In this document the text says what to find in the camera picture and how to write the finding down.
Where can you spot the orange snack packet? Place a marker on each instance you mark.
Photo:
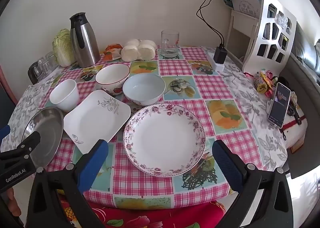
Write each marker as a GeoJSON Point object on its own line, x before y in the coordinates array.
{"type": "Point", "coordinates": [112, 56]}
{"type": "Point", "coordinates": [114, 48]}

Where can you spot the red-rimmed white bowl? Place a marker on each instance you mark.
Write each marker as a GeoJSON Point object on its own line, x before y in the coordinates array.
{"type": "Point", "coordinates": [110, 75]}

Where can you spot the smartphone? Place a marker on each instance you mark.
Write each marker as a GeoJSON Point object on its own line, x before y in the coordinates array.
{"type": "Point", "coordinates": [278, 105]}

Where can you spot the grey floral tablecloth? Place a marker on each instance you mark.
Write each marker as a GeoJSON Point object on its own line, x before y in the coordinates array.
{"type": "Point", "coordinates": [252, 93]}

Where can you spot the white power strip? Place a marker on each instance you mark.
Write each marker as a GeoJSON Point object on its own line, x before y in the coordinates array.
{"type": "Point", "coordinates": [218, 66]}

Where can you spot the bag of steamed buns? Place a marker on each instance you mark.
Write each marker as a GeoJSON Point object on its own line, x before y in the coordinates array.
{"type": "Point", "coordinates": [137, 50]}

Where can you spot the light blue bowl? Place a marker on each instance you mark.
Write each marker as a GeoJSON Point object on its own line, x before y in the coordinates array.
{"type": "Point", "coordinates": [143, 88]}

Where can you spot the white framed board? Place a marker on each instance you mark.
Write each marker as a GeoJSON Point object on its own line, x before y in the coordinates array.
{"type": "Point", "coordinates": [246, 0]}

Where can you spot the red floral cloth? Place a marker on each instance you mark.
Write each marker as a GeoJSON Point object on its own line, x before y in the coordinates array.
{"type": "Point", "coordinates": [150, 218]}

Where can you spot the napa cabbage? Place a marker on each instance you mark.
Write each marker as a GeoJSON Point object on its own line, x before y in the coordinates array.
{"type": "Point", "coordinates": [62, 48]}

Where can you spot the grey sofa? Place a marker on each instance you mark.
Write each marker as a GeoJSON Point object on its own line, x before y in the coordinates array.
{"type": "Point", "coordinates": [305, 50]}

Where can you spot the plain white bowl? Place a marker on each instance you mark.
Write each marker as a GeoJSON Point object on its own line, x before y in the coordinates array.
{"type": "Point", "coordinates": [63, 93]}

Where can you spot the pink checked tablecloth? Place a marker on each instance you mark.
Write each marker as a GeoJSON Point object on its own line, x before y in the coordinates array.
{"type": "Point", "coordinates": [215, 88]}

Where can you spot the white cut-out shelf rack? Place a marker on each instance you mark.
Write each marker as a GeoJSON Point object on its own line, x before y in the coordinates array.
{"type": "Point", "coordinates": [260, 48]}

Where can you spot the black charger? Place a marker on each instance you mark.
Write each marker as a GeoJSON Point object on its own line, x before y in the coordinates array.
{"type": "Point", "coordinates": [220, 54]}

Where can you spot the clear glass mug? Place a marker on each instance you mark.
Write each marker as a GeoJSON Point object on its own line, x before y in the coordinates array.
{"type": "Point", "coordinates": [170, 43]}

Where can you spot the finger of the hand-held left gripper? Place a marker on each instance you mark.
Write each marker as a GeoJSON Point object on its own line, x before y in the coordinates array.
{"type": "Point", "coordinates": [31, 143]}
{"type": "Point", "coordinates": [4, 133]}

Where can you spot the steel thermos jug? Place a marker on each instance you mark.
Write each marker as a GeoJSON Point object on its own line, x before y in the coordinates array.
{"type": "Point", "coordinates": [85, 45]}

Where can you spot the white square plate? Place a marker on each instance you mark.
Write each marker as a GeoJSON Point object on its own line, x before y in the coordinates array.
{"type": "Point", "coordinates": [95, 118]}

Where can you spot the dark glass teapot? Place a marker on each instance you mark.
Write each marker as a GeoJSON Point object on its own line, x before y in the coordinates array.
{"type": "Point", "coordinates": [33, 74]}

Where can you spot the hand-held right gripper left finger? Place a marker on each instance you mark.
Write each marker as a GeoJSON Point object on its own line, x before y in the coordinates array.
{"type": "Point", "coordinates": [93, 160]}

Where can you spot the white crochet mat red trim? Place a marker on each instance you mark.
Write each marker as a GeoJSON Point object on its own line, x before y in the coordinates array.
{"type": "Point", "coordinates": [296, 133]}

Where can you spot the clear drinking glass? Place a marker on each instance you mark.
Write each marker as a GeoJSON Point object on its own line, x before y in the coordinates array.
{"type": "Point", "coordinates": [53, 57]}
{"type": "Point", "coordinates": [50, 63]}
{"type": "Point", "coordinates": [42, 66]}

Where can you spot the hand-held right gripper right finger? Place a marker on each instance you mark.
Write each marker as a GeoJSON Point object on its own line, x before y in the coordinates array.
{"type": "Point", "coordinates": [226, 163]}

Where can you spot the pink floral round plate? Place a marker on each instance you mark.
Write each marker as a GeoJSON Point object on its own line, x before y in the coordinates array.
{"type": "Point", "coordinates": [162, 140]}

